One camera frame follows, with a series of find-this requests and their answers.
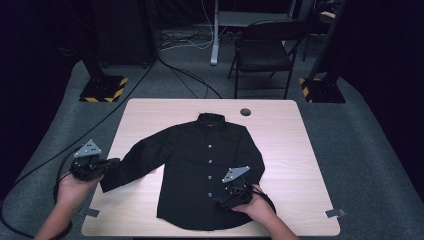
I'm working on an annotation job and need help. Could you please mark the long black floor cable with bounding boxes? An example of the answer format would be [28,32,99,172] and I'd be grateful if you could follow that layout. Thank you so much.
[0,54,158,240]

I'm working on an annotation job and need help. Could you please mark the white desk frame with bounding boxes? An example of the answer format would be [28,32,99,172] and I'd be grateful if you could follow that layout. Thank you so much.
[209,0,301,66]

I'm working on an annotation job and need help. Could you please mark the hand-held gripper cable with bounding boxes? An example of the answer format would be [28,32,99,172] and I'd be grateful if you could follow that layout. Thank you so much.
[52,145,82,205]
[251,184,278,215]

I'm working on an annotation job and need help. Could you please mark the black stand with striped base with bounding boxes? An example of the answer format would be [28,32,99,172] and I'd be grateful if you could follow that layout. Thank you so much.
[79,39,129,104]
[298,0,347,104]

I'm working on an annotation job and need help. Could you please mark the tangle of floor cables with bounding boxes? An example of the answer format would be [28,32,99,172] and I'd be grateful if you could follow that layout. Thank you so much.
[159,27,215,52]

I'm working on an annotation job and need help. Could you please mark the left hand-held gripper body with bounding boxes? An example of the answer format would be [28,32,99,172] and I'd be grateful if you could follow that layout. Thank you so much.
[69,139,113,183]

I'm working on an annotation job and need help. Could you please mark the short black floor cable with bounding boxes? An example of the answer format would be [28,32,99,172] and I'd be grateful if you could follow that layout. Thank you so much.
[157,57,223,100]

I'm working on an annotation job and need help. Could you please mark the black folding chair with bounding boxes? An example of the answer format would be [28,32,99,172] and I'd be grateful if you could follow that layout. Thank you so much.
[227,19,310,100]

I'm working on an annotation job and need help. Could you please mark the person's left hand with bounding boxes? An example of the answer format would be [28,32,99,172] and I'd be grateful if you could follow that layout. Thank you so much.
[55,171,105,210]

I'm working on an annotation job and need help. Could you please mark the left hand-held gripper cable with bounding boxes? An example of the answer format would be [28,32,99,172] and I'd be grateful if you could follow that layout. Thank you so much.
[52,145,82,205]

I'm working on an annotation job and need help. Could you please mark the right hand-held gripper cable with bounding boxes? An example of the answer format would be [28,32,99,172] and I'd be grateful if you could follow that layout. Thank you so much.
[251,184,278,215]

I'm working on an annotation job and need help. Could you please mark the black wrist strap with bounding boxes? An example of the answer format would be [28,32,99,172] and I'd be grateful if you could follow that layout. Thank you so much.
[49,220,74,240]

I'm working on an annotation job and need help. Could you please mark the black cabinet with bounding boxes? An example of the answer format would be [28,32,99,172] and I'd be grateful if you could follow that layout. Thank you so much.
[89,0,158,69]

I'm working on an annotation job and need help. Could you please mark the person's right hand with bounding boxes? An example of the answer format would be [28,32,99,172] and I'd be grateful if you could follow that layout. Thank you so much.
[231,184,277,224]

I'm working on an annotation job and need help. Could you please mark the black button shirt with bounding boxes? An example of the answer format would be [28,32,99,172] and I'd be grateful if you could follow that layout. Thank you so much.
[99,112,267,232]

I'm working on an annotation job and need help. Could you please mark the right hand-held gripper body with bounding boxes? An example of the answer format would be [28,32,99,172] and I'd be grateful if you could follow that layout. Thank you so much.
[221,165,255,210]

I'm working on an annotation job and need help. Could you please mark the grey table clip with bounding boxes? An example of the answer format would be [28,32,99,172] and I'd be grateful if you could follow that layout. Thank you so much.
[324,208,348,219]
[78,207,101,218]

